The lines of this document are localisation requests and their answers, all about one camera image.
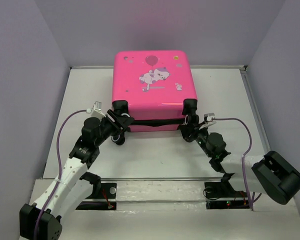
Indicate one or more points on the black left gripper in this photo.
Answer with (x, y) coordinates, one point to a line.
(120, 123)

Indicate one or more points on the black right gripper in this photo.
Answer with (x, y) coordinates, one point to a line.
(194, 128)

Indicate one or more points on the pink hard-shell suitcase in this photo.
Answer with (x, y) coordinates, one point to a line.
(156, 88)

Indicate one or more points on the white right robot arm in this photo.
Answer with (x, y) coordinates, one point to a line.
(269, 174)

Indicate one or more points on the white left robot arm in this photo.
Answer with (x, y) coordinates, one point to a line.
(44, 218)

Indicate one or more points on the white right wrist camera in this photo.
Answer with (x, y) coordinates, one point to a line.
(209, 120)

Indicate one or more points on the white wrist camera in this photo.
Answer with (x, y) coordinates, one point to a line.
(96, 114)
(209, 120)

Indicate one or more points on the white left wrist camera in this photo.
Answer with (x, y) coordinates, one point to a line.
(96, 114)

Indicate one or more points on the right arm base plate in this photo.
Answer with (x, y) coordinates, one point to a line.
(221, 196)

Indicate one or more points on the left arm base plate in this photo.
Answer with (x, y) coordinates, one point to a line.
(103, 198)

